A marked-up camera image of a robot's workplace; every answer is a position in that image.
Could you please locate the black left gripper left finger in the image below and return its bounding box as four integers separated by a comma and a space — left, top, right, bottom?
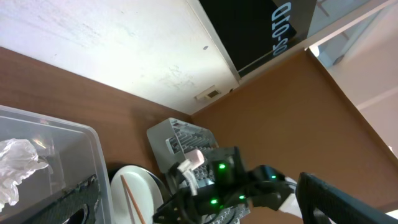
1, 174, 100, 224

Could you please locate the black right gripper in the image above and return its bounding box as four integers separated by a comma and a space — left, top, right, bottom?
152, 146, 248, 223

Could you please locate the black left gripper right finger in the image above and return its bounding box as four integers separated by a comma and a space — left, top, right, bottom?
295, 172, 397, 224

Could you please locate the pink cup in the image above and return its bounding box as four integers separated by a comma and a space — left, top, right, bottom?
185, 149, 205, 170

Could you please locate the wooden chopstick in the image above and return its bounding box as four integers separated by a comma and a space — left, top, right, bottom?
121, 175, 146, 224

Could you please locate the light grey plate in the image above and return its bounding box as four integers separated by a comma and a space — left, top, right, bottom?
110, 165, 165, 224

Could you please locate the large white tissue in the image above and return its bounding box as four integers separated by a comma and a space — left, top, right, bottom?
1, 139, 49, 211

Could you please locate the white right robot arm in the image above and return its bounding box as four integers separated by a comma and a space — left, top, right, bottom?
152, 147, 296, 223

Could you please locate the clear plastic waste bin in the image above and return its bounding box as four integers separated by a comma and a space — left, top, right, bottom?
1, 106, 113, 223

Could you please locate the grey dishwasher rack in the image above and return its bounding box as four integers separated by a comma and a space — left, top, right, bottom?
147, 118, 250, 223

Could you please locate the black door sign panel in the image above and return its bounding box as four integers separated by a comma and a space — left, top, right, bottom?
200, 0, 317, 77

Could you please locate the white wall socket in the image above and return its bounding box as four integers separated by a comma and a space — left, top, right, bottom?
195, 85, 221, 101

